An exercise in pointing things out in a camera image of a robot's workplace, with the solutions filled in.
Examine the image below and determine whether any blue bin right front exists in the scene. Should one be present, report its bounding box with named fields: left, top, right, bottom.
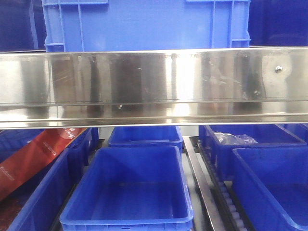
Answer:
left=232, top=146, right=308, bottom=231

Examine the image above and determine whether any steel roller track rail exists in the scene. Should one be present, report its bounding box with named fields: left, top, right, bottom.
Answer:
left=182, top=136, right=254, bottom=231

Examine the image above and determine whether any blue bin centre front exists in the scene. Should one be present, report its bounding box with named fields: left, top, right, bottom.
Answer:
left=60, top=146, right=193, bottom=231

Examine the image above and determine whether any dark blue crate upper left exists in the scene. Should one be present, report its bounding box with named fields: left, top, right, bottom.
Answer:
left=0, top=0, right=46, bottom=52

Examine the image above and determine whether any blue bin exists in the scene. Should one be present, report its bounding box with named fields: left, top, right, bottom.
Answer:
left=60, top=146, right=193, bottom=231
left=232, top=146, right=308, bottom=231
left=108, top=126, right=183, bottom=152
left=0, top=128, right=99, bottom=231
left=199, top=124, right=307, bottom=181

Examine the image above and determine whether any dark blue crate upper right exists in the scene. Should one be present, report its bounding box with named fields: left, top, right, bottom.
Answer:
left=248, top=0, right=308, bottom=46

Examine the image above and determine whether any dark blue crate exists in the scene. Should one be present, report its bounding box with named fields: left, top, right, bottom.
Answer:
left=248, top=0, right=308, bottom=46
left=0, top=0, right=46, bottom=52

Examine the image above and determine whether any red packaging bag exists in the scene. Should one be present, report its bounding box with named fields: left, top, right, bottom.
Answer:
left=0, top=128, right=86, bottom=200

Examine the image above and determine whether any blue bin centre rear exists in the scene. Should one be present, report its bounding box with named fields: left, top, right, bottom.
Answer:
left=108, top=126, right=183, bottom=152

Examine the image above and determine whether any blue bin right rear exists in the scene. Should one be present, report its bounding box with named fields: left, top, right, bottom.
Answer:
left=199, top=124, right=307, bottom=181

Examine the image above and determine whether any blue bin left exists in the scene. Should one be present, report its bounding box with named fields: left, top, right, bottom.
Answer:
left=0, top=128, right=99, bottom=231

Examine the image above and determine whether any clear plastic bag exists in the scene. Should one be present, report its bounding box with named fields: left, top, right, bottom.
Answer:
left=214, top=132, right=258, bottom=144

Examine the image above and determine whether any large blue crate upper shelf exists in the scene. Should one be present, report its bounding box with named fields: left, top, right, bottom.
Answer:
left=42, top=0, right=250, bottom=52

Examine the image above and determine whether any stainless steel shelf beam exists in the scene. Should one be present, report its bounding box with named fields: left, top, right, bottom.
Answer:
left=0, top=47, right=308, bottom=129

